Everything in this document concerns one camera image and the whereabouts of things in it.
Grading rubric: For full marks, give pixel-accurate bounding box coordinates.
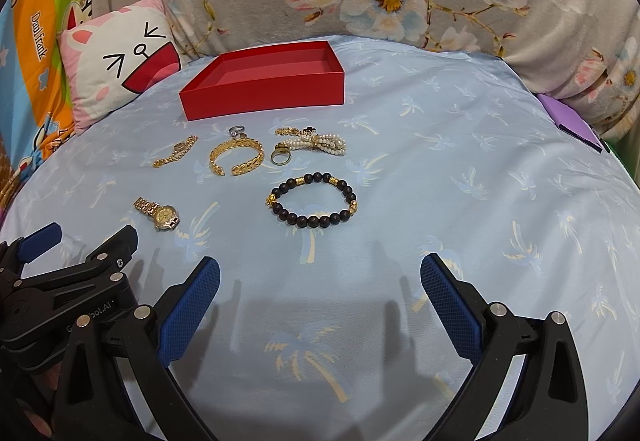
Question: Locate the colourful cartoon bed sheet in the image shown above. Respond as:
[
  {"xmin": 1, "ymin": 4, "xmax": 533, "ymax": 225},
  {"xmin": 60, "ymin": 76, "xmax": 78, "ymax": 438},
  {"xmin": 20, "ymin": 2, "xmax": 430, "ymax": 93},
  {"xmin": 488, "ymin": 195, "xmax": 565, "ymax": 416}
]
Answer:
[{"xmin": 1, "ymin": 0, "xmax": 92, "ymax": 214}]

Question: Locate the light blue palm sheet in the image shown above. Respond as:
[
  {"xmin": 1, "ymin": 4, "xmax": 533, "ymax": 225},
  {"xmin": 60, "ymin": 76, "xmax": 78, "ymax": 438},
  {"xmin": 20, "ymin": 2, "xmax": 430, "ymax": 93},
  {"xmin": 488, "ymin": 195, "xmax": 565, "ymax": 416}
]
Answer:
[{"xmin": 1, "ymin": 37, "xmax": 639, "ymax": 440}]

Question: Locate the red open tray box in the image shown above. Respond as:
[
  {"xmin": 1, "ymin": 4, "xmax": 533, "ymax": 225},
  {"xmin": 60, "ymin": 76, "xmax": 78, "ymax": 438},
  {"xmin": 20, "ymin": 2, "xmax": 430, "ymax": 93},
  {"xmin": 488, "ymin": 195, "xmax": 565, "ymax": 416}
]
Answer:
[{"xmin": 180, "ymin": 40, "xmax": 345, "ymax": 121}]

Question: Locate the pink white cartoon pillow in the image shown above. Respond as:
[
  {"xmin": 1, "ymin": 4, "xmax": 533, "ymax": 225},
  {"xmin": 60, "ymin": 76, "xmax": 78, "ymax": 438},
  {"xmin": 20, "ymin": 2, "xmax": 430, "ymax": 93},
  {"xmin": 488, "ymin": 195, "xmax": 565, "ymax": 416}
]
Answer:
[{"xmin": 58, "ymin": 0, "xmax": 181, "ymax": 134}]

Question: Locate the gold chain black clover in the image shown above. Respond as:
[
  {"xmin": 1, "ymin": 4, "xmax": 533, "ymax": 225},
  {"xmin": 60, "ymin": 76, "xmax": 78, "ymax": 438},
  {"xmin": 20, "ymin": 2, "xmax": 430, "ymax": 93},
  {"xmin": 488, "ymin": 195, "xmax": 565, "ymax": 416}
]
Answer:
[{"xmin": 274, "ymin": 127, "xmax": 316, "ymax": 138}]

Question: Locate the black and gold bead bracelet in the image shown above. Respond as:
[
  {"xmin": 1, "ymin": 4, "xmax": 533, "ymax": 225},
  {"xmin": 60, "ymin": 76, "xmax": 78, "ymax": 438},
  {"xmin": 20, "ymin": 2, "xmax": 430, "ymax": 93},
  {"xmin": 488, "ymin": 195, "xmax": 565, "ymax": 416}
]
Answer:
[{"xmin": 264, "ymin": 172, "xmax": 359, "ymax": 229}]

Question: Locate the gold wrist watch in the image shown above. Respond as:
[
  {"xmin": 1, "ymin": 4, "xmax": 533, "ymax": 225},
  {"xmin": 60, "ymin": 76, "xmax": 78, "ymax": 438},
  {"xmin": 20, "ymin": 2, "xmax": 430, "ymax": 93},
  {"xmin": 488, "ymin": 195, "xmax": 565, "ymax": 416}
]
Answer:
[{"xmin": 134, "ymin": 197, "xmax": 180, "ymax": 231}]

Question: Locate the white pearl bracelet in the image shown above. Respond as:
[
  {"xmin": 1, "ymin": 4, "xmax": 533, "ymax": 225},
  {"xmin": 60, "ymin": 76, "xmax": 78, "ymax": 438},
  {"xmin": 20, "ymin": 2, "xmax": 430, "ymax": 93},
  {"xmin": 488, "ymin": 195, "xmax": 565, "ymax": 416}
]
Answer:
[{"xmin": 275, "ymin": 132, "xmax": 348, "ymax": 157}]

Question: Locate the gold cuff bangle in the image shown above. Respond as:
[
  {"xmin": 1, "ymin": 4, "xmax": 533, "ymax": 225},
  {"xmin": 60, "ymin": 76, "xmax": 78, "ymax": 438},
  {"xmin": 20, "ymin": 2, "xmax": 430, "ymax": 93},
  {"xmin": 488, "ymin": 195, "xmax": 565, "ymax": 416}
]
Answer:
[{"xmin": 208, "ymin": 135, "xmax": 266, "ymax": 178}]

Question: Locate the purple object at edge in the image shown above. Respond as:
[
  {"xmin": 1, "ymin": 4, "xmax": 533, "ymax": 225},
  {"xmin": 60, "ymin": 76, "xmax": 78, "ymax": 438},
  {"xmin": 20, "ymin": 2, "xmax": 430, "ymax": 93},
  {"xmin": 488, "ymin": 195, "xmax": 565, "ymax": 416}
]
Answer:
[{"xmin": 536, "ymin": 94, "xmax": 604, "ymax": 153}]

